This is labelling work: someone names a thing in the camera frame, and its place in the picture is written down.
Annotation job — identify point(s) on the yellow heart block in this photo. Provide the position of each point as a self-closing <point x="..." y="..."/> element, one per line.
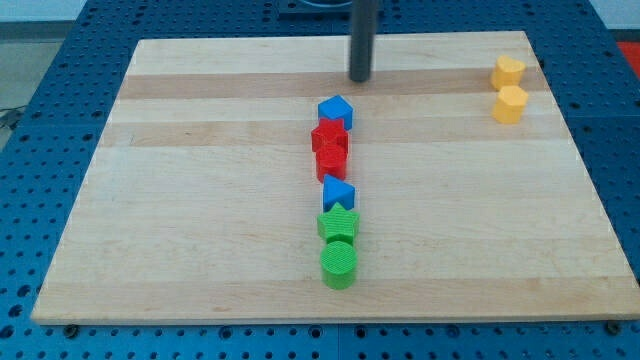
<point x="507" y="71"/>

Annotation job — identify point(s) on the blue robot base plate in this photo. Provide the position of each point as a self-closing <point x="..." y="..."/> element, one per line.
<point x="322" y="9"/>

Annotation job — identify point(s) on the green star block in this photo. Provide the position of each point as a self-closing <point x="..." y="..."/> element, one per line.
<point x="338" y="224"/>

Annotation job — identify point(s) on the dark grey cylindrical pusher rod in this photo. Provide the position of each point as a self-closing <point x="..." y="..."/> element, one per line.
<point x="363" y="29"/>

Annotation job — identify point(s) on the blue triangle block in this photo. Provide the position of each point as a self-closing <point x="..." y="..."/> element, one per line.
<point x="335" y="191"/>

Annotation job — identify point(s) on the red cylinder block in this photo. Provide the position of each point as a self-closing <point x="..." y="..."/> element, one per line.
<point x="331" y="159"/>

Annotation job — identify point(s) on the green cylinder block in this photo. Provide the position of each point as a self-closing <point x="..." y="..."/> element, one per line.
<point x="339" y="265"/>

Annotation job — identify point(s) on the red star block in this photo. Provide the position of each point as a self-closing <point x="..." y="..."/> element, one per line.
<point x="329" y="131"/>

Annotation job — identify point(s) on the light wooden board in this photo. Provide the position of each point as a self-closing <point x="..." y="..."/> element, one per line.
<point x="200" y="203"/>

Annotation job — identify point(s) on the blue cube block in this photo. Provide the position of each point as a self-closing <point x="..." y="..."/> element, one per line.
<point x="336" y="107"/>

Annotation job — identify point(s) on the yellow pentagon block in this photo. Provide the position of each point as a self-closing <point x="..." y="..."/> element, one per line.
<point x="510" y="104"/>

